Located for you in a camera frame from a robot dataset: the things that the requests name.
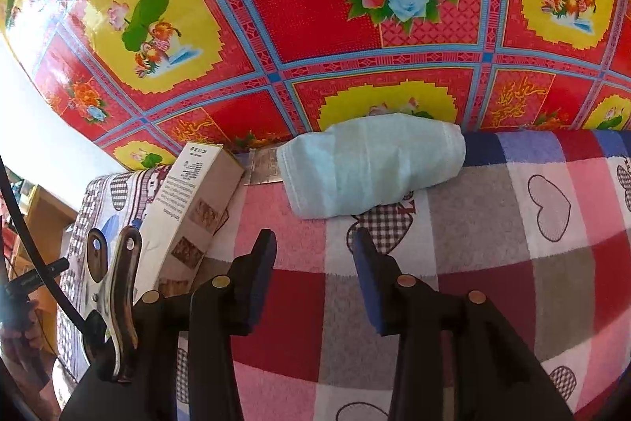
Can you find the red floral wall cloth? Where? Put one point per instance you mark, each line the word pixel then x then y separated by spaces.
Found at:
pixel 305 6

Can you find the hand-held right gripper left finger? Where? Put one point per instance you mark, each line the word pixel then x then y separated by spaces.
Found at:
pixel 263 283

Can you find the teal printed plastic wrapper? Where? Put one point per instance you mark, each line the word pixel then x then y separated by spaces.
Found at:
pixel 369 164

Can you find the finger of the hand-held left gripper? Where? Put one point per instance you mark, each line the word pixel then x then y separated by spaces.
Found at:
pixel 39 278

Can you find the heart print patchwork bed sheet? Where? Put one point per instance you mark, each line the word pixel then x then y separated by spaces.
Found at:
pixel 493 228

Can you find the white and green carton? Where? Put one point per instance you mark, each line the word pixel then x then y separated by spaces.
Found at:
pixel 197 184

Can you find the wooden shelf unit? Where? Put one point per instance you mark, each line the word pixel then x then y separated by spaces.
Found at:
pixel 49 214

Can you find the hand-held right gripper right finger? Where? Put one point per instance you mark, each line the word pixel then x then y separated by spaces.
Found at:
pixel 372 283

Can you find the person's left forearm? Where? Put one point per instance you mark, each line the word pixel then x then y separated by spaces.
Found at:
pixel 24 381

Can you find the brown patterned card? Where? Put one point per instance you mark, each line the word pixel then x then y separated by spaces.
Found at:
pixel 263 167

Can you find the person's left hand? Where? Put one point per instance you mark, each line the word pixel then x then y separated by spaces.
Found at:
pixel 32 337

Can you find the metal spring clamp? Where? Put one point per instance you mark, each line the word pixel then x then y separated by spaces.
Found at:
pixel 116 302

